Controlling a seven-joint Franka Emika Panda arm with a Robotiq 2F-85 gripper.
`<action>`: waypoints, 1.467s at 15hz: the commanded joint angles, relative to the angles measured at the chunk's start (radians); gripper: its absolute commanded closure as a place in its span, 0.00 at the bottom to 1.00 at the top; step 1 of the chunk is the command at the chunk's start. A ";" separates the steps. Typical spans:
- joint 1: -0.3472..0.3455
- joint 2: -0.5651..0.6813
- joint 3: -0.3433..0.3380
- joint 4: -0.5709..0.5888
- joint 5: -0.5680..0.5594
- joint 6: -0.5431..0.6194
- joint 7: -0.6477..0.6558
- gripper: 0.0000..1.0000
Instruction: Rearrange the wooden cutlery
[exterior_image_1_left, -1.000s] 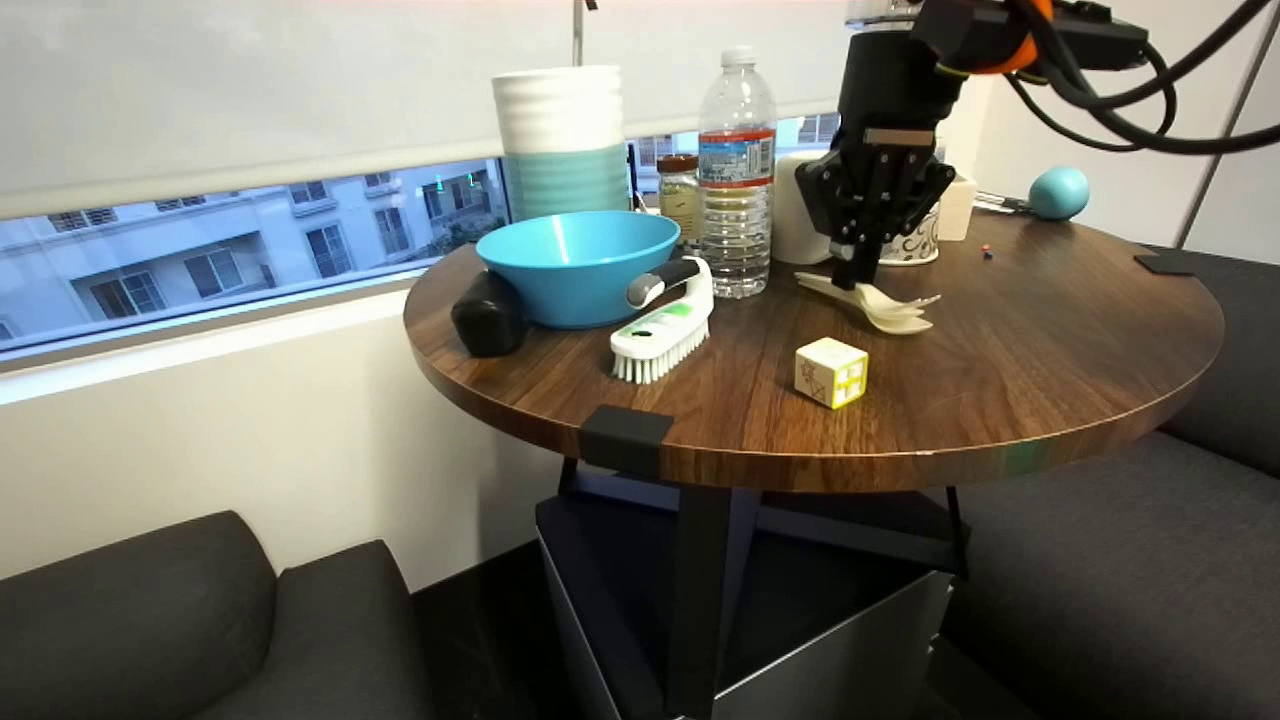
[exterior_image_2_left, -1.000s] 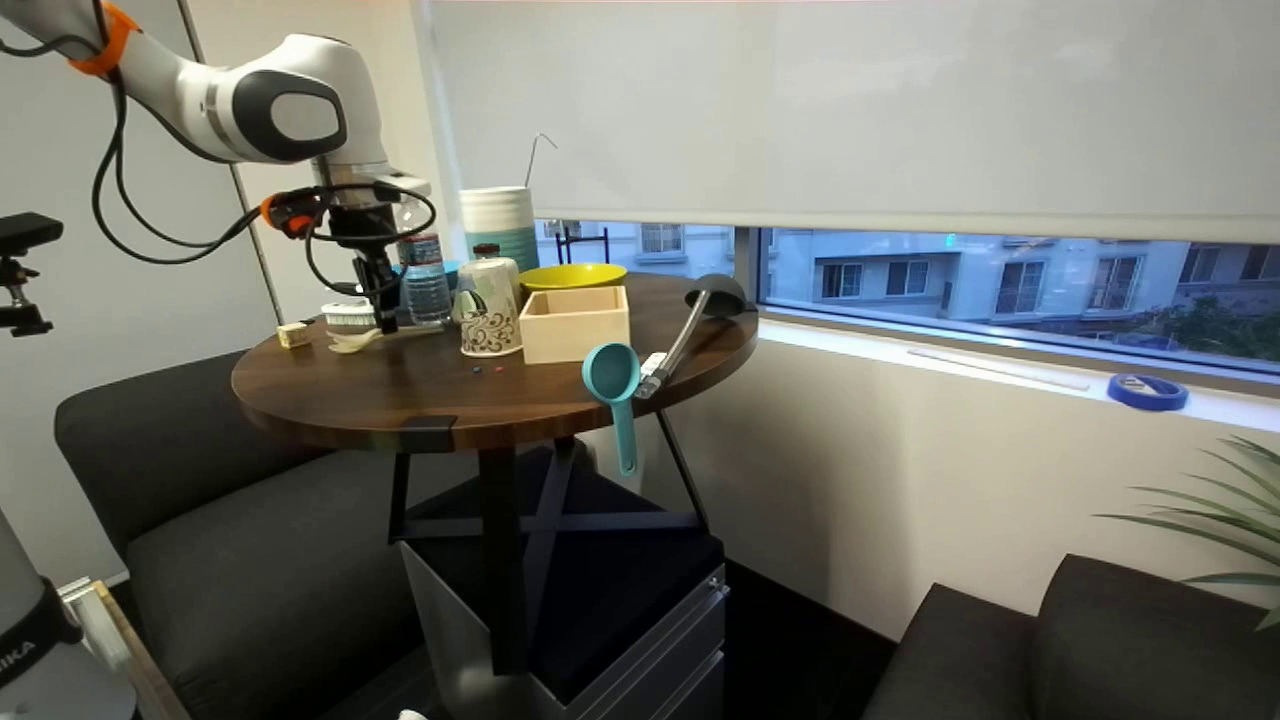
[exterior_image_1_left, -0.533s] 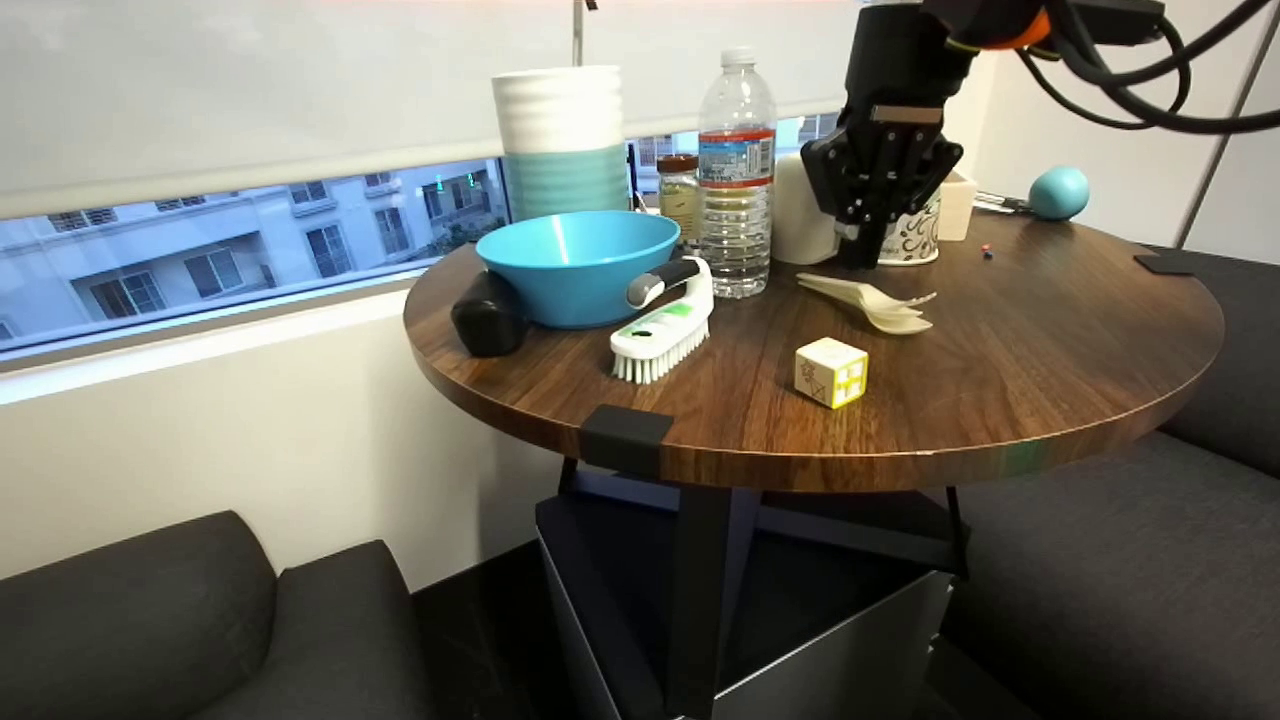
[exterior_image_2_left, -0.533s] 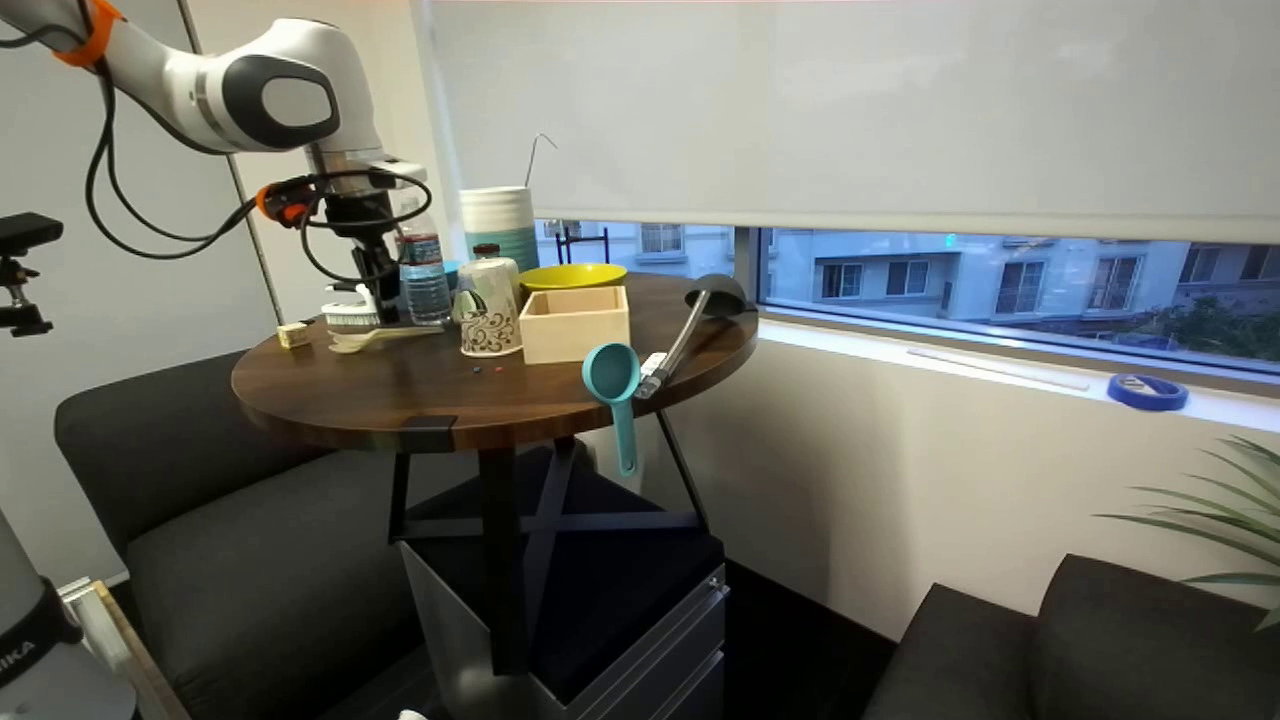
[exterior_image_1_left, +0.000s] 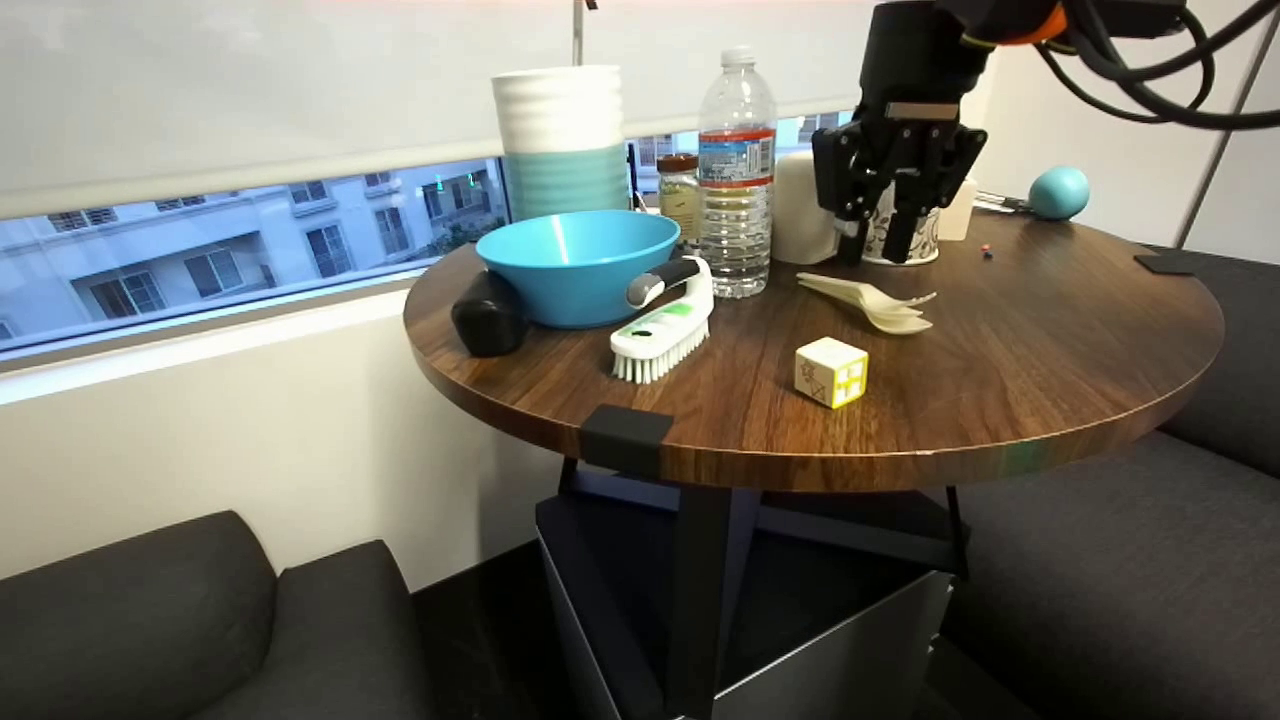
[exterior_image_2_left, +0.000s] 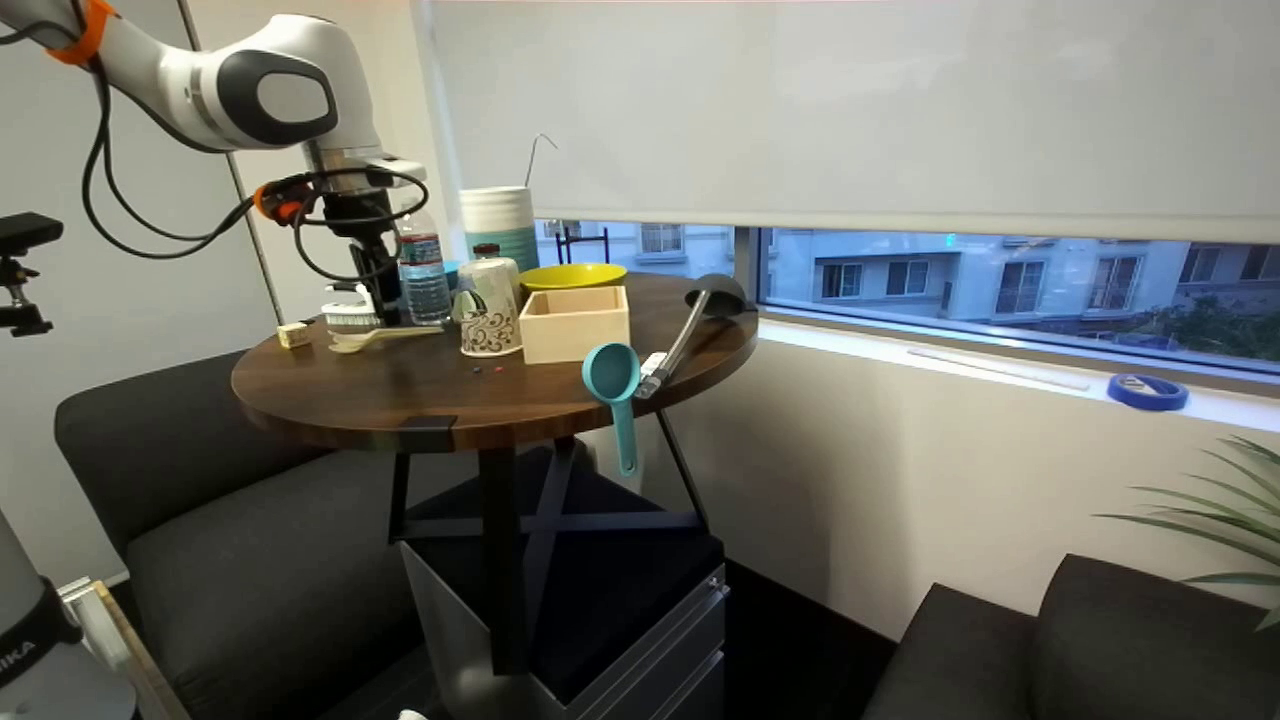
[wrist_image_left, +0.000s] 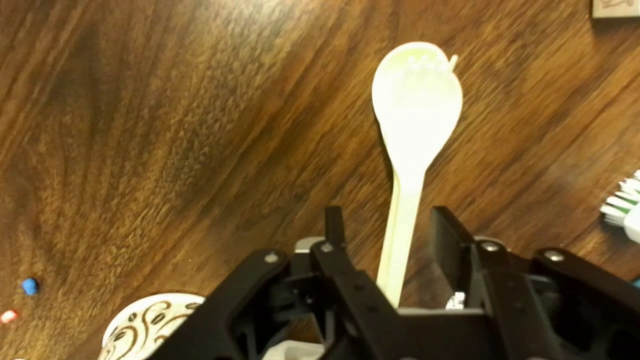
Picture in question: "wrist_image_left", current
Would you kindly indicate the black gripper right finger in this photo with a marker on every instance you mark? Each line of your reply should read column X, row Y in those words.
column 560, row 306

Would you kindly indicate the small beige printed block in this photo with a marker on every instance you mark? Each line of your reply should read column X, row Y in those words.
column 616, row 9

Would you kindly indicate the small red white bead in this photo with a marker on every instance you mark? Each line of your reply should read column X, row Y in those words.
column 8, row 316

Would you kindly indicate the white green-striped pack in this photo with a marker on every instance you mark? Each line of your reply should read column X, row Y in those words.
column 627, row 207

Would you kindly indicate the small blue bead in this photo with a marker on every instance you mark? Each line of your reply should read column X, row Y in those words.
column 30, row 286

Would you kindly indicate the white plastic spoon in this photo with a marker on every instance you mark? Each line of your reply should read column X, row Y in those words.
column 417, row 113

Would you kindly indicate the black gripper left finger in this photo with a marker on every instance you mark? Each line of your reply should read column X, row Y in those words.
column 267, row 313

